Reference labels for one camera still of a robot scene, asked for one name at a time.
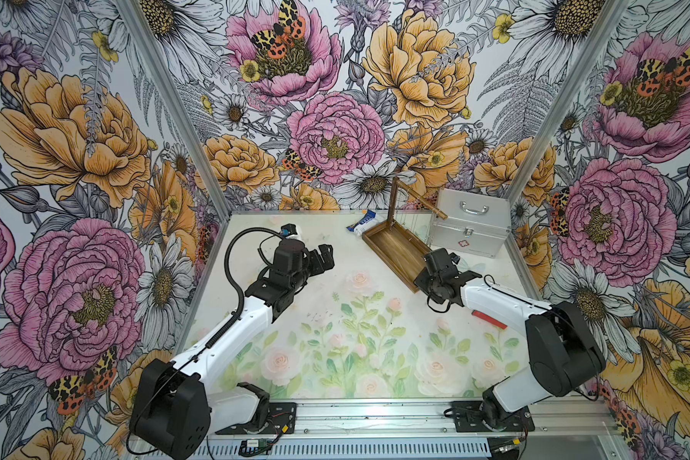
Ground aluminium front rail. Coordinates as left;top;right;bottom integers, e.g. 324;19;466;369
206;396;616;441

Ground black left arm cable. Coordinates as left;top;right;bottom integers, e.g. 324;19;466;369
124;226;288;456

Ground wooden jewelry display stand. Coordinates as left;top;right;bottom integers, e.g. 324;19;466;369
362;177;448;292

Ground silver aluminium first aid case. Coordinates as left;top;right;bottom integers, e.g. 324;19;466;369
427;188;511;258

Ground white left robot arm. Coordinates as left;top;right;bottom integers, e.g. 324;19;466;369
129;231;335;459

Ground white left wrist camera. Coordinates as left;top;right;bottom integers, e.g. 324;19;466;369
281;223;303;241

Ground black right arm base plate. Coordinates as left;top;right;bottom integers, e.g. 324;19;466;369
443;400;536;433

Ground red white bandage box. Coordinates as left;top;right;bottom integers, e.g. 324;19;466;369
471;310;508;330

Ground white blue toothpaste tube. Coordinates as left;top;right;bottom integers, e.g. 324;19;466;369
347;210;377;236

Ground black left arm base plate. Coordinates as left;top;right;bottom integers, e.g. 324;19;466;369
216;402;298;435

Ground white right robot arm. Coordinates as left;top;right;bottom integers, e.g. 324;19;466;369
415;248;607;430

